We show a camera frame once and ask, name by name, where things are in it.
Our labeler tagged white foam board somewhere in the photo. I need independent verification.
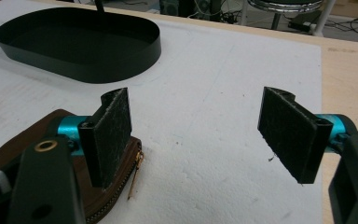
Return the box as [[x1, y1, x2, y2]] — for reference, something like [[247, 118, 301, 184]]
[[0, 0, 324, 224]]

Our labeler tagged brown leather zip pouch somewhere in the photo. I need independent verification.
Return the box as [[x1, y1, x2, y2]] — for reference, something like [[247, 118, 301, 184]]
[[0, 108, 145, 224]]

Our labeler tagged chrome round stool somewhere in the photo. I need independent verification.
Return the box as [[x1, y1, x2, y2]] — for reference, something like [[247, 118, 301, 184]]
[[247, 0, 324, 32]]

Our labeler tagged white stand leg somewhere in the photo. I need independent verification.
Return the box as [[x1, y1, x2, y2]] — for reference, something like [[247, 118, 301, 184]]
[[310, 0, 337, 37]]

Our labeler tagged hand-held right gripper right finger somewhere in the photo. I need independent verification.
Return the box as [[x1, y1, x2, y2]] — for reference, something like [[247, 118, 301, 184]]
[[256, 86, 347, 185]]

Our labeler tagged black power adapter box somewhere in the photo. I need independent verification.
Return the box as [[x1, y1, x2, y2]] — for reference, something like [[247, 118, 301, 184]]
[[288, 10, 323, 33]]

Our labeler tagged black floor cable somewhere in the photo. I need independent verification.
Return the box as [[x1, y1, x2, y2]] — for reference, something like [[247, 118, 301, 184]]
[[324, 18, 358, 45]]

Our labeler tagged black oval tray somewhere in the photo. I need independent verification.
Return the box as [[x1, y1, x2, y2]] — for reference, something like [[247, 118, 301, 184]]
[[0, 7, 162, 84]]

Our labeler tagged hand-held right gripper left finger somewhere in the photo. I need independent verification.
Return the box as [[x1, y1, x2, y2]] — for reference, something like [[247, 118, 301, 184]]
[[57, 87, 133, 189]]

